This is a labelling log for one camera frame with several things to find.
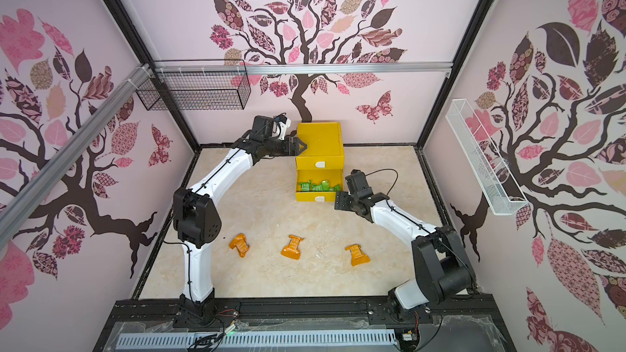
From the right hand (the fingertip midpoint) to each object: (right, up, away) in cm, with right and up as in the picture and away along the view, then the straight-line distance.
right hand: (345, 202), depth 91 cm
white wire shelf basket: (+45, +7, -17) cm, 49 cm away
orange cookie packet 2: (-20, -17, -3) cm, 27 cm away
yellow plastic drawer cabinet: (-14, +15, -2) cm, 21 cm away
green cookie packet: (-15, +5, +4) cm, 17 cm away
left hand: (-19, +20, 0) cm, 28 cm away
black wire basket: (-88, +70, +72) cm, 134 cm away
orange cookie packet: (-39, -15, -3) cm, 42 cm away
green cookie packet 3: (-3, +5, +4) cm, 7 cm away
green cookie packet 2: (-8, +6, +2) cm, 10 cm away
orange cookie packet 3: (+4, -19, -6) cm, 20 cm away
